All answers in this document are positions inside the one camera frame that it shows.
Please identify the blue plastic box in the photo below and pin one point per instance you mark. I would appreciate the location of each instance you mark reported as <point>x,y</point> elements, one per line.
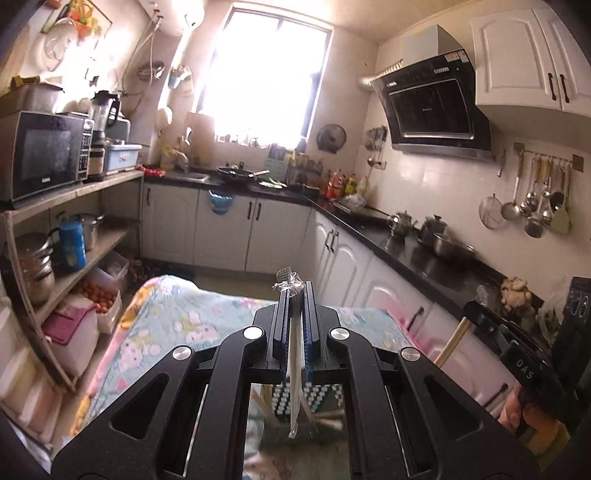
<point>121,157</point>

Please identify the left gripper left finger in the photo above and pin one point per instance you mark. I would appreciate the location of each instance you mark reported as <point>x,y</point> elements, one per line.
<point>185,418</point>

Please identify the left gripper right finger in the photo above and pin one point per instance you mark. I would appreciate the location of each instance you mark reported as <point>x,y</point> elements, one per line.
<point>406,418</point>

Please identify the chopsticks pair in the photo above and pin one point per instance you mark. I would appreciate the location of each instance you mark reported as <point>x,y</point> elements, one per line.
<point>288,282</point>

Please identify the small wall fan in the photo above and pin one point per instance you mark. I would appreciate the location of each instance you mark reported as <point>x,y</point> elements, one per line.
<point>331,138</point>

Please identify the wire strainer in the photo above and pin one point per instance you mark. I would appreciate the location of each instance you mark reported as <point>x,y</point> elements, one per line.
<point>490,212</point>

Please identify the steel kettle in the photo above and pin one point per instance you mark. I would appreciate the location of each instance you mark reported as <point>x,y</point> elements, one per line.
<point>401,224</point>

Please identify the black frying pan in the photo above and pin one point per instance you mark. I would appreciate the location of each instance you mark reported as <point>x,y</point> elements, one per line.
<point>238,174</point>

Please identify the blue canister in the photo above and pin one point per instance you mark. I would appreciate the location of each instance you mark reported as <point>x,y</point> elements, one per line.
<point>71,236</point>

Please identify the white water heater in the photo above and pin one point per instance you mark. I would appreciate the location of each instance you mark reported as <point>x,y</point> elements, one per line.
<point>175,17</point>

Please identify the black blender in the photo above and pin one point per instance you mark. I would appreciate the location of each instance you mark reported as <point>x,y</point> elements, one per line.
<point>105,111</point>

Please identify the black microwave oven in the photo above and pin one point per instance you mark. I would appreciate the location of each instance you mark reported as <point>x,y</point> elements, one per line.
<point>41,152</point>

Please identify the large steel pot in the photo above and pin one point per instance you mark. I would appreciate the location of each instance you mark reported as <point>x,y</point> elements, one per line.
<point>452,249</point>

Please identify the black kettle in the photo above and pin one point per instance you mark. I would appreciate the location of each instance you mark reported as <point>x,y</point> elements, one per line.
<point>432,225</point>

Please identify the fruit picture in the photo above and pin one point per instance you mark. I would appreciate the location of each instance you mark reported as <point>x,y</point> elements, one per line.
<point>90,21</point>

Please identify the right hand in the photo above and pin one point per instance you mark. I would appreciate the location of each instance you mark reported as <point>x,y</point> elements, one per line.
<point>549,437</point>

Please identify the Hello Kitty table cloth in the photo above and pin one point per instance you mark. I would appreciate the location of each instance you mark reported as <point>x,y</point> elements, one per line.
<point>167,311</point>

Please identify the black range hood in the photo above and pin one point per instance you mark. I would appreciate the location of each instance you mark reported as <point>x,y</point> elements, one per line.
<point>429,99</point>

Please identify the green plastic utensil basket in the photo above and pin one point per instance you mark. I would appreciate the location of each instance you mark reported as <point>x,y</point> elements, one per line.
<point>304,398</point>

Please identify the steel stock pot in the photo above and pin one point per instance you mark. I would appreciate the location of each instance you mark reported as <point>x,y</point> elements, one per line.
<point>34,252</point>

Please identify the wrapped chopsticks in basket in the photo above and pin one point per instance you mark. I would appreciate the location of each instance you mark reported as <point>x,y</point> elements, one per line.
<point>453,342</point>

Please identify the steel ladle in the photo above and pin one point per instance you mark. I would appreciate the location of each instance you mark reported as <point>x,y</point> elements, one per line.
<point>510,211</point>

